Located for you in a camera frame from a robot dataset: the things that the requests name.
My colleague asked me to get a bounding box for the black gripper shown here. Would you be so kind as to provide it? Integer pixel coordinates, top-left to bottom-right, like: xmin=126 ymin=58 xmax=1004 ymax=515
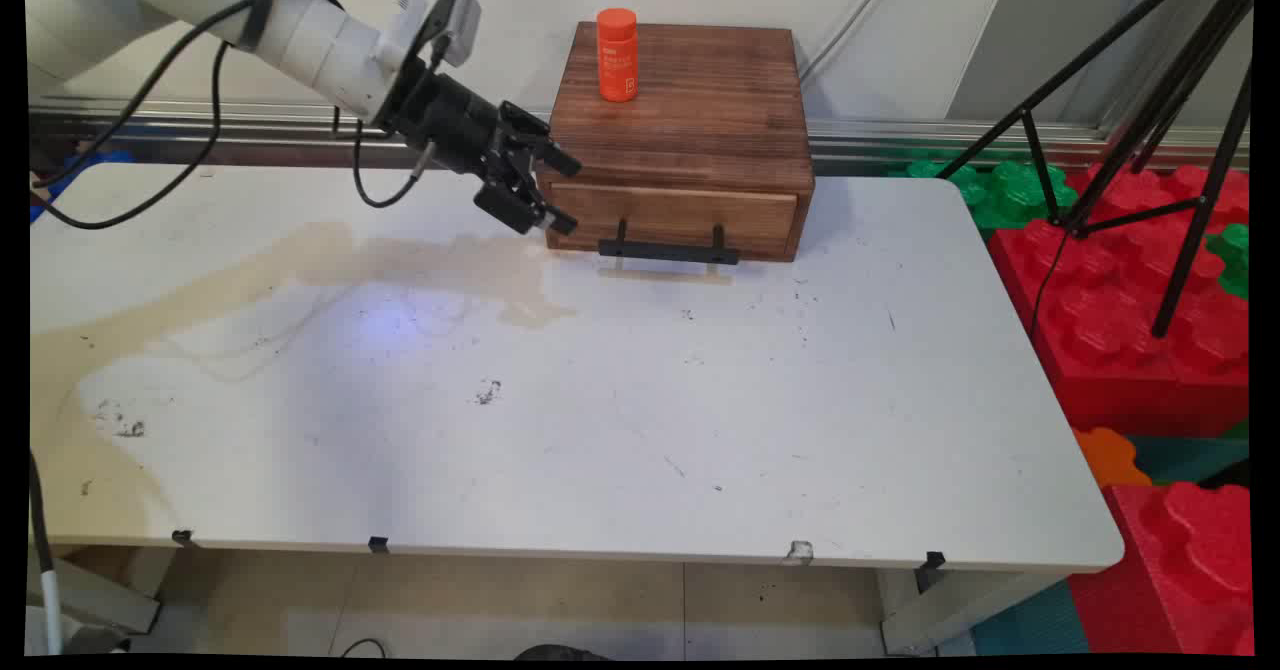
xmin=383 ymin=63 xmax=584 ymax=238

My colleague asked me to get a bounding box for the wooden drawer with black handle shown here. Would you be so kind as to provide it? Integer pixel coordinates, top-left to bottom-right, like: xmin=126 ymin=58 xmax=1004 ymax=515
xmin=545 ymin=182 xmax=801 ymax=267

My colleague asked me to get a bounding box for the orange plastic bottle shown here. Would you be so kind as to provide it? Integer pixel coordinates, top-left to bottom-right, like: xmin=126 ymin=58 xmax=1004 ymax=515
xmin=596 ymin=7 xmax=640 ymax=103

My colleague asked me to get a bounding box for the dark wooden drawer cabinet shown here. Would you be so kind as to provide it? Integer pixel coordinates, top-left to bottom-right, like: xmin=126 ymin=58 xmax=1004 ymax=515
xmin=540 ymin=20 xmax=816 ymax=263

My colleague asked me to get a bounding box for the large green foam block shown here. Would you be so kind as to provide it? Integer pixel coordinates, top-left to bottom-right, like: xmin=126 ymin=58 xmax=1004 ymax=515
xmin=888 ymin=157 xmax=1080 ymax=232

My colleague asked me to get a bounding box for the blue object behind table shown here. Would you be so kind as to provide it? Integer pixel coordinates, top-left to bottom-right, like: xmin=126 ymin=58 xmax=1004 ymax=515
xmin=30 ymin=148 xmax=136 ymax=224

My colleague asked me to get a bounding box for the large red foam block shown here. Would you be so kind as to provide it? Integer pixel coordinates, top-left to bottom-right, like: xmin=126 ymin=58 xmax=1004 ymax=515
xmin=988 ymin=163 xmax=1251 ymax=438

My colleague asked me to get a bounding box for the white table leg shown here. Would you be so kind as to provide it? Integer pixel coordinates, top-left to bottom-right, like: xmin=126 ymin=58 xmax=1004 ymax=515
xmin=878 ymin=568 xmax=1066 ymax=657
xmin=28 ymin=547 xmax=179 ymax=655

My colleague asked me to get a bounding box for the orange foam piece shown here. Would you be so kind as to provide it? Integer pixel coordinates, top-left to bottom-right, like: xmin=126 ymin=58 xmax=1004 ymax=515
xmin=1072 ymin=427 xmax=1154 ymax=490

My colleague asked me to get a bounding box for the black tripod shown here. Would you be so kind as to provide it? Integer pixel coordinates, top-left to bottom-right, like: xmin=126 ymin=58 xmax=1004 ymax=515
xmin=935 ymin=0 xmax=1256 ymax=340

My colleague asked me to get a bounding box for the small green foam block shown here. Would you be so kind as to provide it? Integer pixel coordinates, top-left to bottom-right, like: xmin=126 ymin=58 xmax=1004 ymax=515
xmin=1204 ymin=222 xmax=1251 ymax=301

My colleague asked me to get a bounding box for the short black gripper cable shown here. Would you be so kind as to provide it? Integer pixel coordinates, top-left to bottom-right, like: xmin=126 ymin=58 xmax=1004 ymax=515
xmin=333 ymin=35 xmax=453 ymax=210

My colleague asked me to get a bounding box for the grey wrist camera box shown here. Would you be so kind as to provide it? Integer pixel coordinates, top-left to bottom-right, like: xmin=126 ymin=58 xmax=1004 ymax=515
xmin=385 ymin=0 xmax=483 ymax=71

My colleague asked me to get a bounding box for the long black arm cable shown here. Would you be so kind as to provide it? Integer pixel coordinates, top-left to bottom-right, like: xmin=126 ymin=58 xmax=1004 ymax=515
xmin=33 ymin=0 xmax=346 ymax=231

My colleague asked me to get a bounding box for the grey wall cable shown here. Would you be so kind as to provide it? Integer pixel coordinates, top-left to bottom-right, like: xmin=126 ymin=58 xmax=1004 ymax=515
xmin=798 ymin=0 xmax=903 ymax=79

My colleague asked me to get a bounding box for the aluminium rail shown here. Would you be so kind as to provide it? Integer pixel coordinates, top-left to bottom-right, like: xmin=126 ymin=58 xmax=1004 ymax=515
xmin=28 ymin=98 xmax=1251 ymax=171

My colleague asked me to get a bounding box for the thin black tripod cable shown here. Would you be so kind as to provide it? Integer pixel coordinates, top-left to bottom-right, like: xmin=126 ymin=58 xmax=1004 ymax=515
xmin=1028 ymin=233 xmax=1069 ymax=343

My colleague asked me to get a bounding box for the black cable with metal connector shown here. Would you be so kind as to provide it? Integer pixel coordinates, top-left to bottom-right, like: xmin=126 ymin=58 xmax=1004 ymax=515
xmin=28 ymin=448 xmax=67 ymax=656

